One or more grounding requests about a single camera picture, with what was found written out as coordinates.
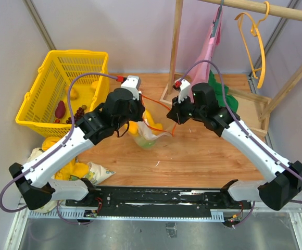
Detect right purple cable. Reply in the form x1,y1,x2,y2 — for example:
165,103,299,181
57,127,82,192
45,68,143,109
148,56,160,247
179,59,302,204

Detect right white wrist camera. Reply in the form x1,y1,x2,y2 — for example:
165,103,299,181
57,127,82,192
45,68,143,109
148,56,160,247
173,79,191,103

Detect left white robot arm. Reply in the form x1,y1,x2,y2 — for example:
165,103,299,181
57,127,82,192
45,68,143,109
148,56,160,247
9,86,145,210

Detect purple cable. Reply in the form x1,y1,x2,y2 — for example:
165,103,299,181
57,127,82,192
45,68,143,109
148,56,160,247
179,59,302,204
0,72,120,214

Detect wooden clothes rack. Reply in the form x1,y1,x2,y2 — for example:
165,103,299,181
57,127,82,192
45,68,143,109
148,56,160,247
160,1,302,137

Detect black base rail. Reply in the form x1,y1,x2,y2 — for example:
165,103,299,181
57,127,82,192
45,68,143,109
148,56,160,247
66,186,251,219

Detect grey clothes hanger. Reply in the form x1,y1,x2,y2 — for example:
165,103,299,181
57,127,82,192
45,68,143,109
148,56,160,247
210,0,224,38

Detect clear zip bag orange zipper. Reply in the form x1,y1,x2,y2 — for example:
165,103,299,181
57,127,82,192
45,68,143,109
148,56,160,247
128,95,177,142

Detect yellow lemon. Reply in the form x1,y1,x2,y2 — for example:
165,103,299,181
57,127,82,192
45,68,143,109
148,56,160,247
65,86,79,101

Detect yellow plastic basket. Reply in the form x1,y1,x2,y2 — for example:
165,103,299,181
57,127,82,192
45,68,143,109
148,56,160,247
16,49,110,138

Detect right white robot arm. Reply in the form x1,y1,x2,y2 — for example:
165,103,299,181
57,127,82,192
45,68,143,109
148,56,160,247
167,80,302,211

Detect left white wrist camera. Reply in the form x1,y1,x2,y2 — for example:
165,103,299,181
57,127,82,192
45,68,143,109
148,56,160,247
116,76,141,101

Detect sliced mango toy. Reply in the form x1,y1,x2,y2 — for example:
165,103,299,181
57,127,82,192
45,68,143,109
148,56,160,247
41,136,61,151

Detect purple grapes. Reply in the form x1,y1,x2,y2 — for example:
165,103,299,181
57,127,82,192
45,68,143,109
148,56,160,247
66,105,87,124

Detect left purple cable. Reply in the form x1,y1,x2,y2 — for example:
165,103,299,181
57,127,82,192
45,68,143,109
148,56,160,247
0,72,120,214

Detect yellow bananas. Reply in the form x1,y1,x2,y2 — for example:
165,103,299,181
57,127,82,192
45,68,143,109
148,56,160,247
143,110,163,134

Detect orange mango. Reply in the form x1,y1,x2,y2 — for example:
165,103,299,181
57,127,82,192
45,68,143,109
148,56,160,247
128,121,139,136

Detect green cloth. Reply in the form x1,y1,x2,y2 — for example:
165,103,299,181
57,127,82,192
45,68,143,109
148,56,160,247
208,71,238,113

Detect pink cloth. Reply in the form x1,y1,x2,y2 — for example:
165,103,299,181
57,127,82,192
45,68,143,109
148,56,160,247
184,6,224,84

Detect yellow clothes hanger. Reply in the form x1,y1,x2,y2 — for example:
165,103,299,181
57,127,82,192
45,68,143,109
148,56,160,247
234,1,271,89

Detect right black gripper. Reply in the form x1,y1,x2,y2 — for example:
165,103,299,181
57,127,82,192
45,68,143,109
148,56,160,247
166,93,205,125

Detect green cabbage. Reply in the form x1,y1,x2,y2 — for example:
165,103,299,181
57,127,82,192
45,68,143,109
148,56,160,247
135,136,156,149

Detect yellow patterned cloth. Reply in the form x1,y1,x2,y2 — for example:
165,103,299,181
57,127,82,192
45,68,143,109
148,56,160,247
26,147,115,214

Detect purple sweet potato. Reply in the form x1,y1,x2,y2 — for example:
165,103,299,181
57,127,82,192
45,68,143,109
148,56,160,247
55,101,66,119

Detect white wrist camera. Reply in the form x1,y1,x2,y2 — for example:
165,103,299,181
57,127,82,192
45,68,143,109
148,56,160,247
173,79,191,103
116,76,141,101

